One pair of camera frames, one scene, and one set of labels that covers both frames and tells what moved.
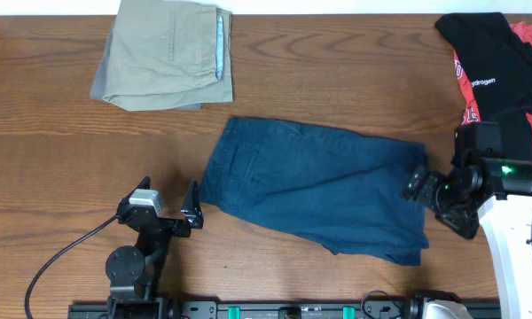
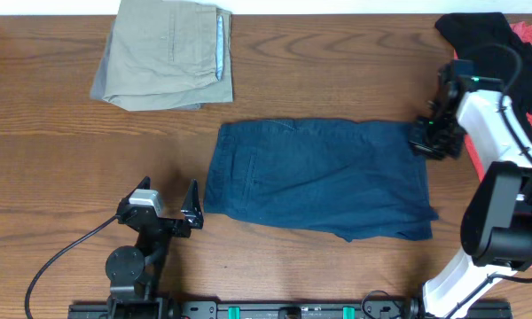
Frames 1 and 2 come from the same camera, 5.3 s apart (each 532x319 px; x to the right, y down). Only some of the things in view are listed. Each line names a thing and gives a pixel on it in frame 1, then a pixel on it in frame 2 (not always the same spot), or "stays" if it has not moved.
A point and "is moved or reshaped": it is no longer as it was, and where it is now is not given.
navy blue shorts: x=345 y=192 is moved or reshaped
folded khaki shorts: x=168 y=55 stays
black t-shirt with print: x=508 y=78 stays
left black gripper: x=192 y=213 stays
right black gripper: x=464 y=225 to x=418 y=143
